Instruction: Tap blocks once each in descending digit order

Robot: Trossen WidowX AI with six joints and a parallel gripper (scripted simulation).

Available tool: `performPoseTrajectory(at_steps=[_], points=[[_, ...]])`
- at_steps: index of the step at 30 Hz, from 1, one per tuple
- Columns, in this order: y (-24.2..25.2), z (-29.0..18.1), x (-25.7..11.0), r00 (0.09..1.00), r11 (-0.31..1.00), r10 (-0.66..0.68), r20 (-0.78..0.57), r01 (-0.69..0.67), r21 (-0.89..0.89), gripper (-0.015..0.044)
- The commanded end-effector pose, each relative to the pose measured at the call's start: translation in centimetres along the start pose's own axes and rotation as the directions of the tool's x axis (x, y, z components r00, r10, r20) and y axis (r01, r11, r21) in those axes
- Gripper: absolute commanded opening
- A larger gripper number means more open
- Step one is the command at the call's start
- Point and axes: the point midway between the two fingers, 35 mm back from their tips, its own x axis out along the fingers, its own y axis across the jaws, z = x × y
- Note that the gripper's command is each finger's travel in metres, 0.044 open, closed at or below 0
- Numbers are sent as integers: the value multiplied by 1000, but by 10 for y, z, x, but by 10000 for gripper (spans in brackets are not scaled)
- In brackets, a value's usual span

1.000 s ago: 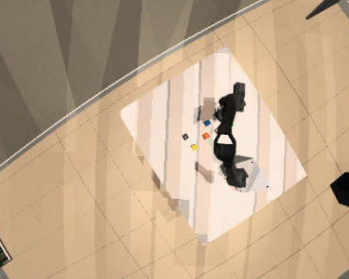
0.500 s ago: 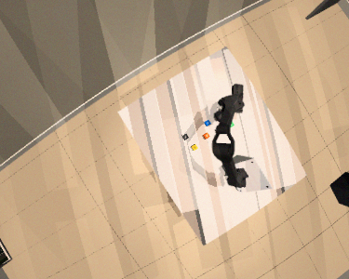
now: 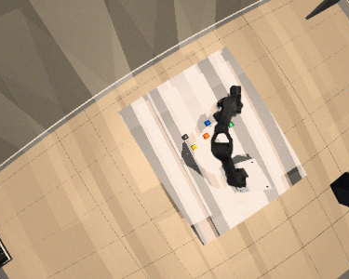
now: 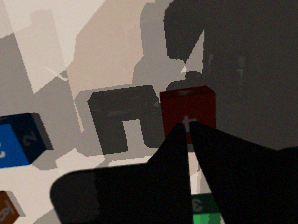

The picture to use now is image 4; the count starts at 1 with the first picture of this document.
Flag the green block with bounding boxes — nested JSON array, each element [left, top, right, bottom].
[[191, 193, 220, 224]]

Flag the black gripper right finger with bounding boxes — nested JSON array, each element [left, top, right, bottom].
[[189, 121, 298, 224]]

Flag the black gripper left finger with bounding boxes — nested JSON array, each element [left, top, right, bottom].
[[49, 123, 193, 224]]

